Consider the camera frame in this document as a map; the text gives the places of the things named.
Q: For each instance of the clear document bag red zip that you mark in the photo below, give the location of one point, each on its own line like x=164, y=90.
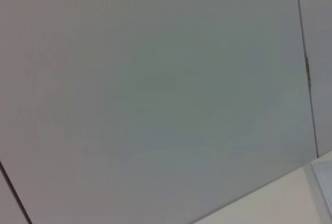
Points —
x=324, y=185

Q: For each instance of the metal wall seam hinge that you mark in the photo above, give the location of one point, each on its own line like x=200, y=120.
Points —
x=308, y=72

